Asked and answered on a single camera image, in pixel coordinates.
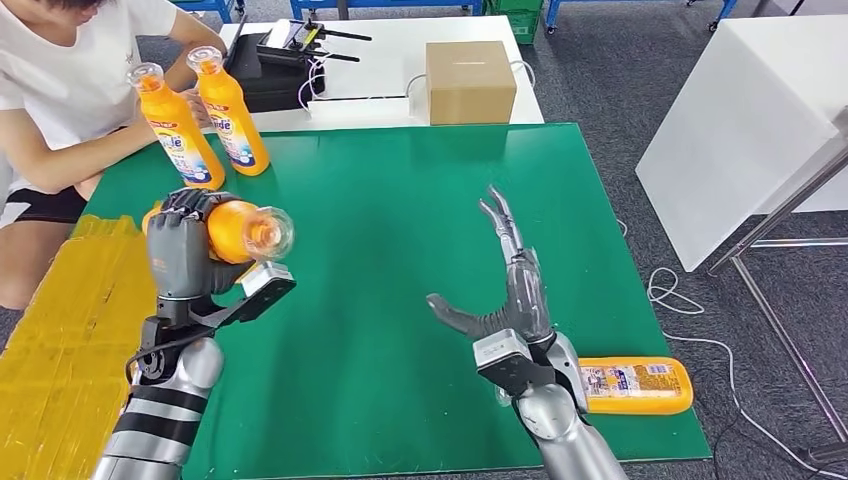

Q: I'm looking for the person's right hand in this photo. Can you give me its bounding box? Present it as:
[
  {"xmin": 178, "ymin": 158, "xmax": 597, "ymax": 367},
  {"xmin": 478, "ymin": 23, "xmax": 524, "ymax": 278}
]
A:
[{"xmin": 180, "ymin": 91, "xmax": 213, "ymax": 130}]

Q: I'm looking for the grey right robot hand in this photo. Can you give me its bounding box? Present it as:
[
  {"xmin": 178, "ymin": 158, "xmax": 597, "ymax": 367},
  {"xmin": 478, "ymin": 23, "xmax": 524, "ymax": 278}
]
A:
[{"xmin": 427, "ymin": 185, "xmax": 555, "ymax": 342}]

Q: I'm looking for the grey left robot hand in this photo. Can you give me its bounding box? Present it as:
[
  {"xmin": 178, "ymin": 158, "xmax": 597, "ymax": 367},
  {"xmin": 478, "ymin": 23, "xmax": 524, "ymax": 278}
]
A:
[{"xmin": 145, "ymin": 188, "xmax": 258, "ymax": 301}]

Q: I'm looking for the orange detergent bottle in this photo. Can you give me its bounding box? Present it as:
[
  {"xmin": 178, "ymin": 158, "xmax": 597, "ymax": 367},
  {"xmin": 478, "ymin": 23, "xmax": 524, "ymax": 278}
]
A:
[
  {"xmin": 127, "ymin": 62, "xmax": 227, "ymax": 191},
  {"xmin": 495, "ymin": 356, "xmax": 695, "ymax": 417},
  {"xmin": 142, "ymin": 198, "xmax": 296, "ymax": 266},
  {"xmin": 186, "ymin": 44, "xmax": 271, "ymax": 178}
]

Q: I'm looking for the black carrying case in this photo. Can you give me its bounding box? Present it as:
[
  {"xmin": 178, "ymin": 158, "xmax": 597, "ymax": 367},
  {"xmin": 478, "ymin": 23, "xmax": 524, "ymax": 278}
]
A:
[{"xmin": 227, "ymin": 33, "xmax": 327, "ymax": 114}]

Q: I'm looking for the blue metal rack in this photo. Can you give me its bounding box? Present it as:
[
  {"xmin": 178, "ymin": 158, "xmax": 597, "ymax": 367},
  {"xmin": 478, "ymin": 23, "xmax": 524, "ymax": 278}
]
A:
[
  {"xmin": 291, "ymin": 0, "xmax": 486, "ymax": 21},
  {"xmin": 546, "ymin": 0, "xmax": 738, "ymax": 33},
  {"xmin": 168, "ymin": 0, "xmax": 247, "ymax": 24}
]

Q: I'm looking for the black remote controller with antennas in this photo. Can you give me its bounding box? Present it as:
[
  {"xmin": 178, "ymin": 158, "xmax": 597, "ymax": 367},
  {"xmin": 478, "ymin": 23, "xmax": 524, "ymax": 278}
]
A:
[{"xmin": 256, "ymin": 18, "xmax": 374, "ymax": 68}]

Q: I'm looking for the yellow taped cardboard sheet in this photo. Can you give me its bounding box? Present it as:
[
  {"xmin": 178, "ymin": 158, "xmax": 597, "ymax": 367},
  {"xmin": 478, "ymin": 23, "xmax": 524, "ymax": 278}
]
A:
[{"xmin": 0, "ymin": 213, "xmax": 260, "ymax": 480}]

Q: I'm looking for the person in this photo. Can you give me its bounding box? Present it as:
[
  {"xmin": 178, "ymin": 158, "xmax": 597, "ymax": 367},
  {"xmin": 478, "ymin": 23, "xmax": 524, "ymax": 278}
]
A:
[{"xmin": 0, "ymin": 0, "xmax": 230, "ymax": 311}]

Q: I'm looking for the green table board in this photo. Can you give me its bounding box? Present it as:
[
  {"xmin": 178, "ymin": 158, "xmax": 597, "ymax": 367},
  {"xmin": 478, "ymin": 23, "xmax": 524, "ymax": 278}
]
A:
[{"xmin": 82, "ymin": 123, "xmax": 712, "ymax": 480}]

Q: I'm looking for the brown cardboard box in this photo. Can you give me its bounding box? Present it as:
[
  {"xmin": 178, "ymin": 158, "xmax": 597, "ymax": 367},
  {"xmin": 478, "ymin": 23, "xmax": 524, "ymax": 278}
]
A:
[{"xmin": 425, "ymin": 40, "xmax": 518, "ymax": 126}]

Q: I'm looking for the large white table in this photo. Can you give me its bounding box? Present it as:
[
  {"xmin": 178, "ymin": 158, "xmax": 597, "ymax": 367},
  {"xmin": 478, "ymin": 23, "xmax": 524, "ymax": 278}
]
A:
[{"xmin": 635, "ymin": 13, "xmax": 848, "ymax": 273}]

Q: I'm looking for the green plastic crate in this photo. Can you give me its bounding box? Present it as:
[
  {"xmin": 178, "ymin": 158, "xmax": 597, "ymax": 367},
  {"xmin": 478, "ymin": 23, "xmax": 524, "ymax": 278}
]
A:
[{"xmin": 486, "ymin": 0, "xmax": 546, "ymax": 46}]

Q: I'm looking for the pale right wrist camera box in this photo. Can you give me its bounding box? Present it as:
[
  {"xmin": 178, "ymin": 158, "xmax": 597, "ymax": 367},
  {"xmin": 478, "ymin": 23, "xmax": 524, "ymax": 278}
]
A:
[{"xmin": 473, "ymin": 329, "xmax": 556, "ymax": 399}]

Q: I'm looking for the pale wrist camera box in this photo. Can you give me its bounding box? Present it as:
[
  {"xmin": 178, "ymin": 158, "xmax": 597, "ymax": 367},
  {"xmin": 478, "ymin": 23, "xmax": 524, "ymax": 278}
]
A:
[
  {"xmin": 235, "ymin": 261, "xmax": 297, "ymax": 326},
  {"xmin": 473, "ymin": 329, "xmax": 556, "ymax": 399}
]

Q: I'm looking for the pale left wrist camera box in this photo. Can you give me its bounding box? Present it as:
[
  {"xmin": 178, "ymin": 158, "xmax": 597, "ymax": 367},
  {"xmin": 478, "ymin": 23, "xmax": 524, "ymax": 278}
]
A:
[{"xmin": 235, "ymin": 261, "xmax": 297, "ymax": 326}]

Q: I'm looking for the white cable by case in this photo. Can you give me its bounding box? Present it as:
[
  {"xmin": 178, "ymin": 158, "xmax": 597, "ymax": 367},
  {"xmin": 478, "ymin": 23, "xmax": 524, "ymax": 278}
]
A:
[{"xmin": 298, "ymin": 54, "xmax": 330, "ymax": 111}]

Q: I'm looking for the thin white cable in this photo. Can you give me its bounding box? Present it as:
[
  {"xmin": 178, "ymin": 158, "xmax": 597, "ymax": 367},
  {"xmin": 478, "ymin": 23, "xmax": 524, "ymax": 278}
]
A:
[{"xmin": 405, "ymin": 58, "xmax": 537, "ymax": 101}]

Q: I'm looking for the white floor cable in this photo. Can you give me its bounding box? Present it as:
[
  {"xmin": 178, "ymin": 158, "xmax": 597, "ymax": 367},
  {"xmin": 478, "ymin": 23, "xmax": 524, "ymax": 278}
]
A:
[{"xmin": 614, "ymin": 218, "xmax": 848, "ymax": 480}]

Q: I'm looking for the grey metal table frame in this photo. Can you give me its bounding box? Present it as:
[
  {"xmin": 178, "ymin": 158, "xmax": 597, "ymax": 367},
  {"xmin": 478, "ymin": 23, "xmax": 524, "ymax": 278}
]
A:
[{"xmin": 707, "ymin": 105, "xmax": 848, "ymax": 465}]

